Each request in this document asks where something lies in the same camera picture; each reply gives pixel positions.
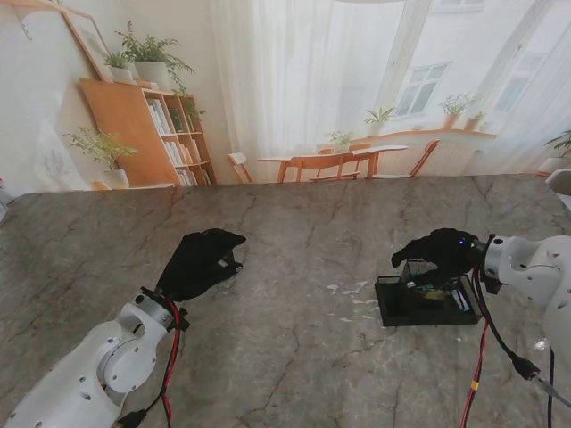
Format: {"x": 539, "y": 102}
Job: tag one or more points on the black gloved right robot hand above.
{"x": 446, "y": 252}

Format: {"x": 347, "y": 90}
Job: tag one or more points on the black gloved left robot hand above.
{"x": 196, "y": 263}

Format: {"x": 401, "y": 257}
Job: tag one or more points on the teal binder clip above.
{"x": 412, "y": 269}
{"x": 426, "y": 278}

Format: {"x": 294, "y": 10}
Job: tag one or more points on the black mesh pen cup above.
{"x": 232, "y": 258}

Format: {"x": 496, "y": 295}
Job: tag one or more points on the yellow-green binder clip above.
{"x": 435, "y": 293}

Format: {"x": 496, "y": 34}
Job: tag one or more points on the small blue white eraser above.
{"x": 459, "y": 301}

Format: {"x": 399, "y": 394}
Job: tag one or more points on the black mesh desk tray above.
{"x": 401, "y": 307}

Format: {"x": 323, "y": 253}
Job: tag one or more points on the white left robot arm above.
{"x": 89, "y": 361}

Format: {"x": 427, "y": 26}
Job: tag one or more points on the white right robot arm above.
{"x": 535, "y": 267}

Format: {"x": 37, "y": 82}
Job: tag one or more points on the white rounded chair back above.
{"x": 560, "y": 182}

